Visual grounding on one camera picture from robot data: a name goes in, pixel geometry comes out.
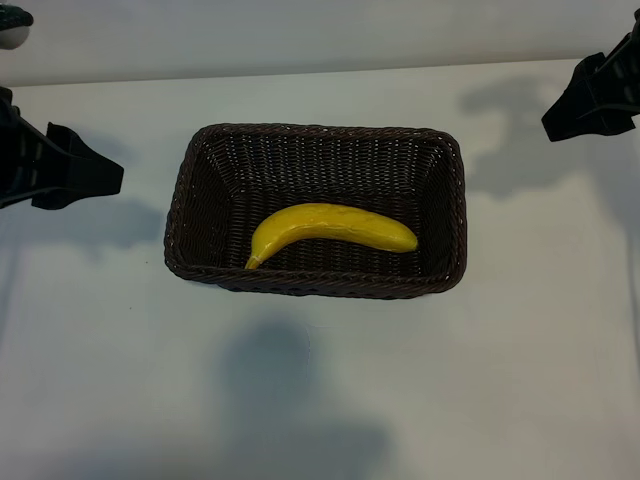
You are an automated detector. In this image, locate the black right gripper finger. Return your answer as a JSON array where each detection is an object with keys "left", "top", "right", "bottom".
[
  {"left": 541, "top": 51, "right": 610, "bottom": 132},
  {"left": 543, "top": 106, "right": 637, "bottom": 143}
]

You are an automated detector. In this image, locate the white part with braided sleeve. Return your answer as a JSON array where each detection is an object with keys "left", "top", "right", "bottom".
[{"left": 0, "top": 4, "right": 35, "bottom": 51}]

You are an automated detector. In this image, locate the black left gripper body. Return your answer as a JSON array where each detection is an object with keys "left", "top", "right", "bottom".
[{"left": 0, "top": 85, "right": 50, "bottom": 210}]

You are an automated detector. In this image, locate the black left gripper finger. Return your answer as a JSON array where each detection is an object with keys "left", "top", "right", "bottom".
[
  {"left": 30, "top": 176, "right": 126, "bottom": 210},
  {"left": 45, "top": 121, "right": 126, "bottom": 185}
]

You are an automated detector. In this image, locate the yellow banana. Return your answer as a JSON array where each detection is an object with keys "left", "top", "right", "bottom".
[{"left": 243, "top": 202, "right": 419, "bottom": 270}]

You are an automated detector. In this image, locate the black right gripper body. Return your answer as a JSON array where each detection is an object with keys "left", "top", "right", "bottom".
[{"left": 601, "top": 9, "right": 640, "bottom": 110}]

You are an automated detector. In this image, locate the dark brown wicker basket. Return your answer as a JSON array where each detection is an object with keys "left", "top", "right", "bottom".
[{"left": 163, "top": 123, "right": 469, "bottom": 300}]

